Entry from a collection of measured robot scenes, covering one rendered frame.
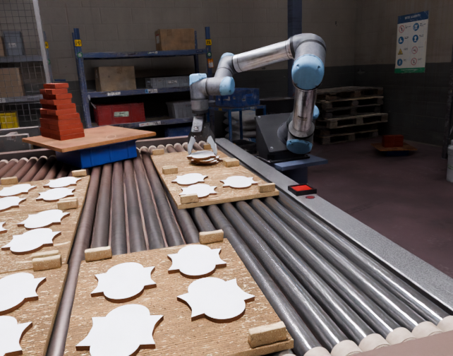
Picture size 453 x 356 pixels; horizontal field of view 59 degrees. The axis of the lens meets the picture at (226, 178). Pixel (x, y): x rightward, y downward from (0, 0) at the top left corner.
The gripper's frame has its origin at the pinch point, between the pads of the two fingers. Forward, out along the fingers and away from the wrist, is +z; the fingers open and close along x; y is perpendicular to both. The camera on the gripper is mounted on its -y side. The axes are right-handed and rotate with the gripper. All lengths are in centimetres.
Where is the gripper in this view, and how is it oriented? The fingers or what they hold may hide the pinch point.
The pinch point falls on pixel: (202, 155)
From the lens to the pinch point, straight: 179.8
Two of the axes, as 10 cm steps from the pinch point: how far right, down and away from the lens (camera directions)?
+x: -10.0, 0.3, 0.8
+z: 0.5, 9.6, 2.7
